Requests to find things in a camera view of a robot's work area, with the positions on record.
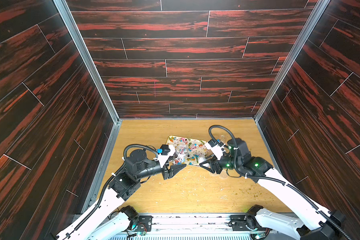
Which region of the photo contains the clear jar lid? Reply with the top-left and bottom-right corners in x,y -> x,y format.
199,158 -> 209,165
219,172 -> 228,180

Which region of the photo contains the white-lidded candy jar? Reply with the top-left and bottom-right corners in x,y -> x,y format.
175,145 -> 189,162

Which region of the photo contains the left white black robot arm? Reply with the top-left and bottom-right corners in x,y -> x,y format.
46,144 -> 186,240

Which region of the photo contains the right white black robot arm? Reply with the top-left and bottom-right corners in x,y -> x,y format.
199,125 -> 351,240

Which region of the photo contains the floral pink rectangular tray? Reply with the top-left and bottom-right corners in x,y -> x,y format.
167,136 -> 208,166

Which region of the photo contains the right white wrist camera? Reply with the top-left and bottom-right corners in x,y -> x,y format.
205,140 -> 225,161

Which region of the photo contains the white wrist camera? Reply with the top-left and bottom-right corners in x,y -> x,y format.
205,140 -> 225,161
156,145 -> 175,168

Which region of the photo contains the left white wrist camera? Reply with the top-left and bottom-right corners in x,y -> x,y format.
156,145 -> 175,168

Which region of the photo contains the metal front rail frame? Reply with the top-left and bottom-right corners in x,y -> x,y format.
65,212 -> 301,240

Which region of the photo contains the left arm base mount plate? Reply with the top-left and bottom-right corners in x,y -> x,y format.
128,215 -> 153,232

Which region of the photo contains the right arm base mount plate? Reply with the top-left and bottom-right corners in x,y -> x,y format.
228,214 -> 258,232

